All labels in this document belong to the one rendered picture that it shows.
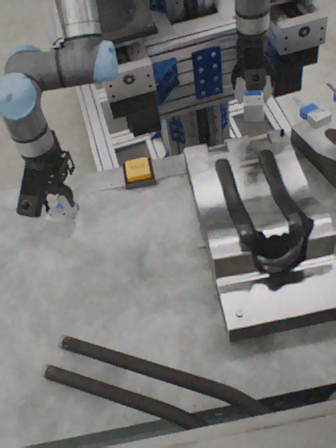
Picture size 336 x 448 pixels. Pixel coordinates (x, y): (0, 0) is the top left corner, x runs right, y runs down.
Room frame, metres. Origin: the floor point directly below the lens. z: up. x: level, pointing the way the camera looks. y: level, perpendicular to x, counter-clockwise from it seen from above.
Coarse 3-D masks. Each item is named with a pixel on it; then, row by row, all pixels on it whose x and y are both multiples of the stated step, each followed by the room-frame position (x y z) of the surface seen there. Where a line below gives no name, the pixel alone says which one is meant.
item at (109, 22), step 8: (96, 0) 1.37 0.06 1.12; (104, 0) 1.37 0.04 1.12; (112, 0) 1.37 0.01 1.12; (120, 0) 1.38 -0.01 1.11; (128, 0) 1.40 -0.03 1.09; (104, 8) 1.36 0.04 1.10; (112, 8) 1.36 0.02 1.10; (120, 8) 1.37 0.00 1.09; (128, 8) 1.39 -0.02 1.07; (104, 16) 1.36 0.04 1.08; (112, 16) 1.36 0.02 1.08; (120, 16) 1.36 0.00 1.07; (128, 16) 1.37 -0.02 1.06; (104, 24) 1.35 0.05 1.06; (112, 24) 1.35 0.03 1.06; (120, 24) 1.36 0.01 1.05; (128, 24) 1.37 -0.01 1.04; (104, 32) 1.35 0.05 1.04
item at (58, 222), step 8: (56, 208) 0.84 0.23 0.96; (48, 216) 0.82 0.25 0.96; (56, 216) 0.82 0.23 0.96; (64, 216) 0.81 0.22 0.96; (48, 224) 0.81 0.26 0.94; (56, 224) 0.80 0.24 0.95; (64, 224) 0.79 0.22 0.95; (72, 224) 0.81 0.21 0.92; (56, 232) 0.81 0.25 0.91; (64, 232) 0.80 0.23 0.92; (72, 232) 0.80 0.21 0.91
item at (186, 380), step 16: (64, 336) 0.59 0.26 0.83; (80, 352) 0.54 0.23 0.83; (96, 352) 0.53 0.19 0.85; (112, 352) 0.52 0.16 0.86; (128, 368) 0.47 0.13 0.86; (144, 368) 0.46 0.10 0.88; (160, 368) 0.45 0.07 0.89; (176, 384) 0.41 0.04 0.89; (192, 384) 0.40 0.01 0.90; (208, 384) 0.39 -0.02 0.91
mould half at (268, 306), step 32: (192, 160) 0.96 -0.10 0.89; (256, 160) 0.92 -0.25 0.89; (288, 160) 0.90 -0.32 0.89; (192, 192) 0.92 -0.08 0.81; (256, 192) 0.83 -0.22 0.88; (224, 224) 0.73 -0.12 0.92; (256, 224) 0.70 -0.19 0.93; (288, 224) 0.68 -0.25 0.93; (320, 224) 0.67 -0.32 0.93; (224, 256) 0.64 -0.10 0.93; (320, 256) 0.63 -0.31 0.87; (224, 288) 0.61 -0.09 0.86; (256, 288) 0.59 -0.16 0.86; (288, 288) 0.57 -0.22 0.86; (320, 288) 0.56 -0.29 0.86; (224, 320) 0.55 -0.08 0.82; (256, 320) 0.52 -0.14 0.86; (288, 320) 0.51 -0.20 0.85; (320, 320) 0.51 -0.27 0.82
